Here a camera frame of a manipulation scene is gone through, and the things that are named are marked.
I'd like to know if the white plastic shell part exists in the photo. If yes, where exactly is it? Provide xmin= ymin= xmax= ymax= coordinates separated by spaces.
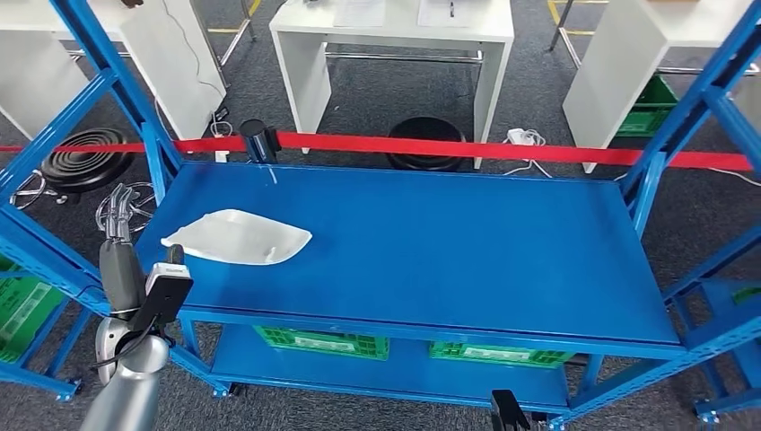
xmin=160 ymin=208 xmax=313 ymax=267

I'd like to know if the white paper sheet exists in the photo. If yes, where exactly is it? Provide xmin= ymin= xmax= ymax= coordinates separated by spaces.
xmin=332 ymin=0 xmax=389 ymax=29
xmin=416 ymin=0 xmax=478 ymax=29

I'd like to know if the red barrier belt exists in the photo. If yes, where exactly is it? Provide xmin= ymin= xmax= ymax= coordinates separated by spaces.
xmin=0 ymin=131 xmax=755 ymax=173

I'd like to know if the white floor cable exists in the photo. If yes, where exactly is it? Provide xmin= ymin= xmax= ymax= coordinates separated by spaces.
xmin=612 ymin=166 xmax=761 ymax=189

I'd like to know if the wide blue metal shelf rack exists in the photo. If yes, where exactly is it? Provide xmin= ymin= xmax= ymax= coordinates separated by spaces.
xmin=0 ymin=0 xmax=761 ymax=431

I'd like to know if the chrome stool base ring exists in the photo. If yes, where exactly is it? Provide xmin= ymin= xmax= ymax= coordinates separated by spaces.
xmin=8 ymin=169 xmax=67 ymax=210

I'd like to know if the white charger cable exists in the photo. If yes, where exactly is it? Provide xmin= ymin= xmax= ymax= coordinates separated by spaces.
xmin=209 ymin=119 xmax=235 ymax=164

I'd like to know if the dark right wrist camera bracket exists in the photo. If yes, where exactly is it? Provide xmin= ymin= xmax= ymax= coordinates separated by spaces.
xmin=490 ymin=389 xmax=531 ymax=431

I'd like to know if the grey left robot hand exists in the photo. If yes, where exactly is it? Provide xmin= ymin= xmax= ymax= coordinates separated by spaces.
xmin=98 ymin=182 xmax=186 ymax=320

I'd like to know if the black barrier belt post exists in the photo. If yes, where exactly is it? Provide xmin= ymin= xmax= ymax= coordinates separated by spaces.
xmin=237 ymin=119 xmax=282 ymax=165

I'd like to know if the white power strip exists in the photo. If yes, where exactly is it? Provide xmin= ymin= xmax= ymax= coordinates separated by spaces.
xmin=503 ymin=128 xmax=554 ymax=180

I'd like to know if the black round ribbed seat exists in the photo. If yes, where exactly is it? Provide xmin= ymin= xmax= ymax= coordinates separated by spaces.
xmin=386 ymin=116 xmax=468 ymax=173

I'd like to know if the white desk with papers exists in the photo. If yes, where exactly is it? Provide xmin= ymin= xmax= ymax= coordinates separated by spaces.
xmin=268 ymin=0 xmax=516 ymax=172

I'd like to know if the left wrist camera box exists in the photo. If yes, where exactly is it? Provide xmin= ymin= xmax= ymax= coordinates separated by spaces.
xmin=127 ymin=261 xmax=195 ymax=334

